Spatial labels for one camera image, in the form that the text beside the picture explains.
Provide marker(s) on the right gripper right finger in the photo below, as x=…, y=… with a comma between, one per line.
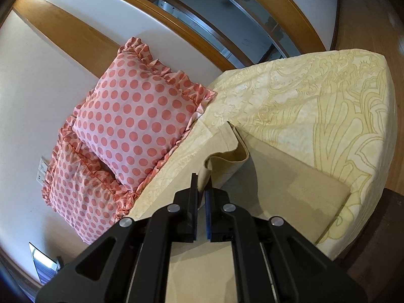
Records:
x=273, y=262

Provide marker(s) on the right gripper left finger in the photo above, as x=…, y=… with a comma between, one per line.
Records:
x=129, y=262

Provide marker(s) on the khaki pants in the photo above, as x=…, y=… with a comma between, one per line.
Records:
x=263, y=180

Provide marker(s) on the left polka dot pillow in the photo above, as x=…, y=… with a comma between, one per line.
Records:
x=81, y=190

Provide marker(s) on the polka dot pillow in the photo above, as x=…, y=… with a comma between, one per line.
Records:
x=138, y=114
x=81, y=190

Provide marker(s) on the right polka dot pillow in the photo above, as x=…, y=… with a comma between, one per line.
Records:
x=138, y=114

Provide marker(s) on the yellow patterned bedspread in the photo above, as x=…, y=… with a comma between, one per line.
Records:
x=334, y=111

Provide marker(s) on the wall television screen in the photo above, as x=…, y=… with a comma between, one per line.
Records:
x=46, y=268

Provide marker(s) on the white wall socket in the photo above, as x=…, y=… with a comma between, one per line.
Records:
x=42, y=169

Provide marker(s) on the wooden door frame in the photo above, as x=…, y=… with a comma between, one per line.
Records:
x=92, y=49

